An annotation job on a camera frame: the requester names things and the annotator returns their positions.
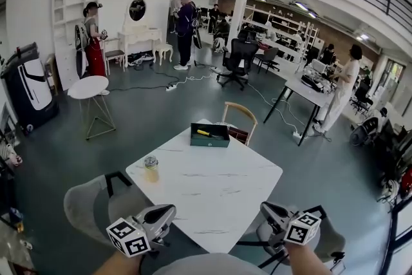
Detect white table with black legs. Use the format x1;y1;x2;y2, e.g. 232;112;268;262
263;75;336;147

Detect dark blue white machine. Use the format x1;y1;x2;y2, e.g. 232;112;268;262
0;43;61;130

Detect white shelf cabinet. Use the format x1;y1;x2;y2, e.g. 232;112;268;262
51;0;100;91

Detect white shelving racks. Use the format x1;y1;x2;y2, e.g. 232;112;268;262
243;4;320;70

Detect white column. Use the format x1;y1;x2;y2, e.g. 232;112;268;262
226;0;250;53

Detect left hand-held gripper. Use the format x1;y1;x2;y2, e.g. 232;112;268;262
106;204;178;258

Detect gray upholstered chair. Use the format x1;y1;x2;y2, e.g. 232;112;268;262
62;171;156;249
237;205;347;269

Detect pile of shoes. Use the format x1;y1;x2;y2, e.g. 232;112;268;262
127;52;153;68

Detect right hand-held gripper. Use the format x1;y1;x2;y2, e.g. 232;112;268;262
259;201;323;252

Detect reddish brown divided tray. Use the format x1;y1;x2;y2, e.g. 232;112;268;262
227;126;250;143

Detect person's left forearm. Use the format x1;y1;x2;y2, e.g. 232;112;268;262
91;247;143;275

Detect white power cable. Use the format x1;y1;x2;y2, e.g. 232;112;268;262
176;71;217;86

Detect black floor cable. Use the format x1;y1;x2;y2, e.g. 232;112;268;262
109;62;176;93

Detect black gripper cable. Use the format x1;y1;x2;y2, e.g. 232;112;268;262
256;247;291;270

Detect white vanity table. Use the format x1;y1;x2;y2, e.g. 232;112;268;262
116;0;164;68

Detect oval mirror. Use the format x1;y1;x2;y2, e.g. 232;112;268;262
129;0;147;23

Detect person's gray shirt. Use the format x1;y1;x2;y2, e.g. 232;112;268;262
159;252;270;275

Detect round white side table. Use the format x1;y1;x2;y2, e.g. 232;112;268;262
67;75;117;141

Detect black mesh office chair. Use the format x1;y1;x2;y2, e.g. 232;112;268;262
216;37;260;91

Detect yellow screwdriver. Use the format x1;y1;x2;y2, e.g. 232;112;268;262
196;129;223;140

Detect wooden chair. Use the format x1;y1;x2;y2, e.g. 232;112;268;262
221;101;259;147

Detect green box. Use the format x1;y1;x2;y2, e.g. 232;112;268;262
190;122;231;149

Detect glass jar with yellow liquid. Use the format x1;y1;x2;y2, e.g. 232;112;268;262
143;155;160;184

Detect white chair with dark seat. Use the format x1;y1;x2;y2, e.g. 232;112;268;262
102;37;127;75

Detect white stool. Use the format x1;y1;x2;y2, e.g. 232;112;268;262
152;43;174;65

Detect person's right forearm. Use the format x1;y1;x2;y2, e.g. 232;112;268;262
285;242;333;275

